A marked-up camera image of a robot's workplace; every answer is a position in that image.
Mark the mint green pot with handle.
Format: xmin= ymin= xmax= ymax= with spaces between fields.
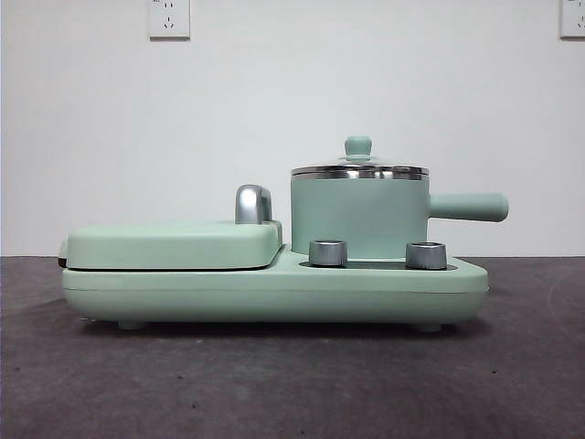
xmin=290 ymin=171 xmax=510 ymax=257

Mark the silver griddle cover handle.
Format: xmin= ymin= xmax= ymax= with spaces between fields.
xmin=234 ymin=184 xmax=274 ymax=226

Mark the mint green griddle cover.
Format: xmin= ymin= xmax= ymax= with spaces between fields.
xmin=58 ymin=219 xmax=284 ymax=271

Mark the silver control knob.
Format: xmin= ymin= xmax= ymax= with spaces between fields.
xmin=405 ymin=241 xmax=447 ymax=270
xmin=308 ymin=239 xmax=347 ymax=267

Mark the mint green breakfast machine base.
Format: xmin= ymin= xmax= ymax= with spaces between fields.
xmin=60 ymin=243 xmax=489 ymax=331

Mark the glass lid with green knob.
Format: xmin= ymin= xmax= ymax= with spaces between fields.
xmin=291 ymin=134 xmax=430 ymax=176

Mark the white wall socket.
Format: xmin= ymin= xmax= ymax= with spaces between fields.
xmin=559 ymin=0 xmax=585 ymax=39
xmin=146 ymin=0 xmax=191 ymax=40

